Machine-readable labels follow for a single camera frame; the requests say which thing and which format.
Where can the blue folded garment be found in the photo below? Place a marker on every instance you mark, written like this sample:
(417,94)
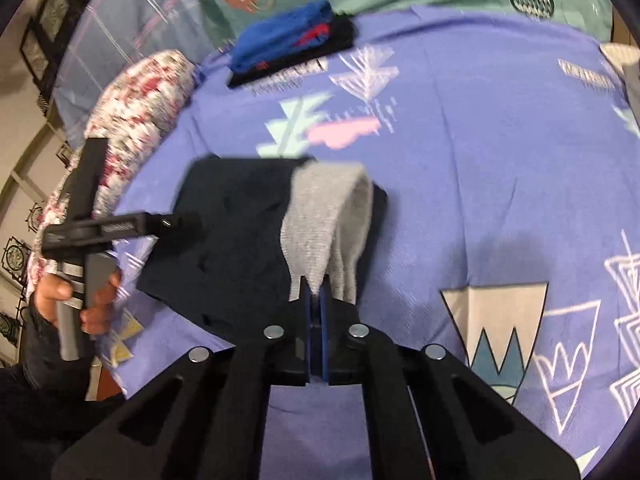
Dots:
(280,32)

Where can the person's left forearm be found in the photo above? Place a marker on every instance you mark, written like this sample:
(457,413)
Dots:
(45,400)

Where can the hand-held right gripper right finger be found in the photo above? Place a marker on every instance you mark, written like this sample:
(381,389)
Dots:
(326,316)

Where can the purple printed bedsheet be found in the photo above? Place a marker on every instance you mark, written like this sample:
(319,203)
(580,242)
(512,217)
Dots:
(475,170)

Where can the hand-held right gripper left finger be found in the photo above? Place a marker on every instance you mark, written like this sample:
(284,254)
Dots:
(301,316)

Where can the black folded garment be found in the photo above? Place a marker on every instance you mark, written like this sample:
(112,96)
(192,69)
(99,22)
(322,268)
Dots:
(310,50)

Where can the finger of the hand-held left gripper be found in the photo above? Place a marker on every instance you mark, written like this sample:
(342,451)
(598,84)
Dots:
(175,222)

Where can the person's left hand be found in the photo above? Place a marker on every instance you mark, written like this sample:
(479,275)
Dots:
(100,305)

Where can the light blue checked cloth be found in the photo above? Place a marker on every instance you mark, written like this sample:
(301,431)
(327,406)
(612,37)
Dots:
(115,35)

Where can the red white floral quilt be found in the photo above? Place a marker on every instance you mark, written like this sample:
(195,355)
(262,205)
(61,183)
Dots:
(135,105)

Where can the dark framed wall picture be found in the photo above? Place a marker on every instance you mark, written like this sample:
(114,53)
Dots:
(52,12)
(14,260)
(34,55)

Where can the dark navy pants grey waistband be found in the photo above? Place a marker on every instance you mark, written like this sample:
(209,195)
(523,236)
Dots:
(240,240)

